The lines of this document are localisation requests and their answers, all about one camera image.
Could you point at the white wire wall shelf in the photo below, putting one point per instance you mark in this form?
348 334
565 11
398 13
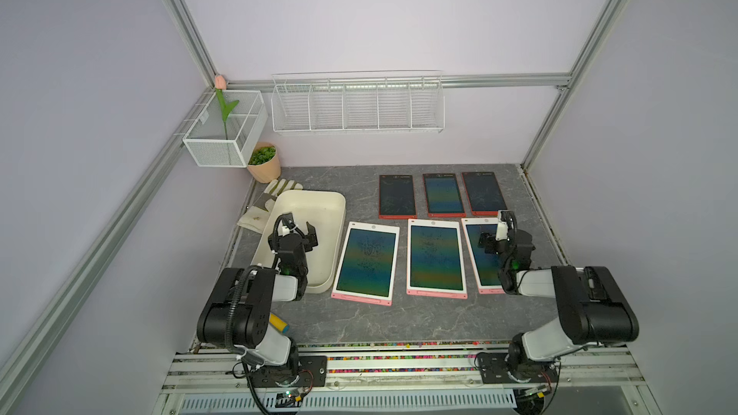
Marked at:
392 101

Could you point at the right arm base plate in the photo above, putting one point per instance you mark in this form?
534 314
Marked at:
500 368

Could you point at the small red writing tablet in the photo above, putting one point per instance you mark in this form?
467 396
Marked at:
484 193

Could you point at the white mesh wall box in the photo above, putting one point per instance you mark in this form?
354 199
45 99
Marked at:
205 140

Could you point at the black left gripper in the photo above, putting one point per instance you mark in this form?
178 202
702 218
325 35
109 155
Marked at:
308 240

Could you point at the large red writing tablet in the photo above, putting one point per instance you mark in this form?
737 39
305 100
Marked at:
443 195

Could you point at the pink writing tablet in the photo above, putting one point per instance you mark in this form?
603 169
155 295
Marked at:
367 266
435 266

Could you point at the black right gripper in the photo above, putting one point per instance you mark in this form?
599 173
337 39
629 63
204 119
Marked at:
488 239

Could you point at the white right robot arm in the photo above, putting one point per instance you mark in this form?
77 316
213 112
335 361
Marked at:
591 308

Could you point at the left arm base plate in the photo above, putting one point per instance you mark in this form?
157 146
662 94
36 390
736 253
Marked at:
307 371

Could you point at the black frame writing tablet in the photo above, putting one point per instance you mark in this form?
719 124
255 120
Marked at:
396 197

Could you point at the beige work glove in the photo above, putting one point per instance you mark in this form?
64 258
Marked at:
258 214

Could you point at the yellow blue handled tool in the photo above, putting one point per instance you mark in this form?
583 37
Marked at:
278 323

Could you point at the artificial pink tulip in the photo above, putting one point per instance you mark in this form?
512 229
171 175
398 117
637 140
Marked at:
226 107

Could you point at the cream plastic storage tray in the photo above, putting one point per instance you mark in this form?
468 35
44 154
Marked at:
326 211

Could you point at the potted green plant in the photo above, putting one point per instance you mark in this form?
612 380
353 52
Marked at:
264 164

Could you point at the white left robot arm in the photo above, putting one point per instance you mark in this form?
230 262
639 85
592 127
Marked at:
237 314

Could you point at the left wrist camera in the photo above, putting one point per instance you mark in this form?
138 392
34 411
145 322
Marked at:
285 224

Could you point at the white writing tablet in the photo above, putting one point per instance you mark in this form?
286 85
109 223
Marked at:
485 266

